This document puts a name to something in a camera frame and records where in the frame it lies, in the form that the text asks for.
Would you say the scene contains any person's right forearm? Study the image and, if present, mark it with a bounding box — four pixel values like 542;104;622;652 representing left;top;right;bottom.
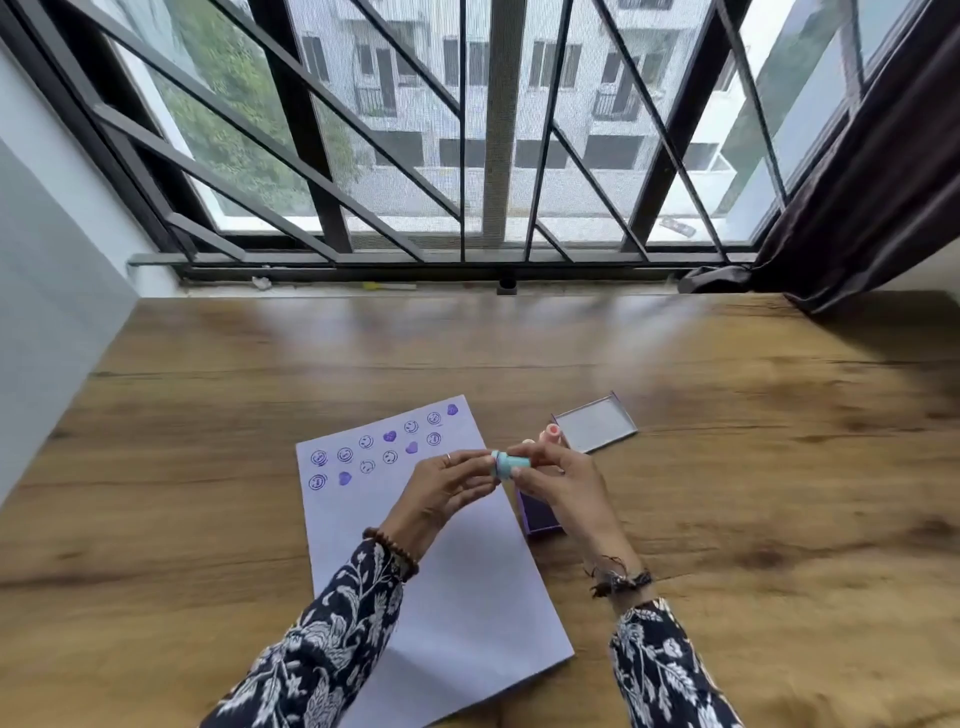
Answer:
588;553;744;728

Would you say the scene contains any dark thread bracelet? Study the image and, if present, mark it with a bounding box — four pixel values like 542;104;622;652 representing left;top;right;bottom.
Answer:
584;555;654;600

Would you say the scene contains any person's left hand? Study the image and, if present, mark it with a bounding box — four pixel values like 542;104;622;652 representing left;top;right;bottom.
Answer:
378;448;502;562

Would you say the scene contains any person's right hand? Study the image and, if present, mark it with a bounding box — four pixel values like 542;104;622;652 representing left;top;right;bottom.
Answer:
504;442;640;573

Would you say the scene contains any white building outside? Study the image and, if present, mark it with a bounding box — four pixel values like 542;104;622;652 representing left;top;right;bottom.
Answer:
288;0;740;226

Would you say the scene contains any light blue stamp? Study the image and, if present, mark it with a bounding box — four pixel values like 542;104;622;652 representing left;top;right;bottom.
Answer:
490;450;534;483

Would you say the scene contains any black window grille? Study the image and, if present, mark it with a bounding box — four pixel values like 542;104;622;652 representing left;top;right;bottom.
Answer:
0;0;798;265

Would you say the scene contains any person's left forearm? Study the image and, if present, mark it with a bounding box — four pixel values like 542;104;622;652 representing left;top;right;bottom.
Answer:
198;525;423;728

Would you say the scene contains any brown bead bracelet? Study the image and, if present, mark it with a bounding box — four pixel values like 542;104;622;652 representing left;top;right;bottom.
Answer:
362;526;420;581

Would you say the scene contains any green tree outside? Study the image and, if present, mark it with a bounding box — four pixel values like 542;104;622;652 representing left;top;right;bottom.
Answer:
161;0;361;215

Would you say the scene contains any dark brown curtain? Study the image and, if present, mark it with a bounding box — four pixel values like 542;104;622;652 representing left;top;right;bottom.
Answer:
678;0;960;315

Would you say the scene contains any white paper with purple stamps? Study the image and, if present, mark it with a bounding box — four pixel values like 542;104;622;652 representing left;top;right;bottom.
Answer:
295;394;576;728

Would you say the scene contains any grey window mullion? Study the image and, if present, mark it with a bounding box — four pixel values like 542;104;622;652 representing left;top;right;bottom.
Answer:
480;0;528;246

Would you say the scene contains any purple ink pad box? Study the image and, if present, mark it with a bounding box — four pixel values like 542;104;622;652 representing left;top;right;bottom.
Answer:
516;444;573;538

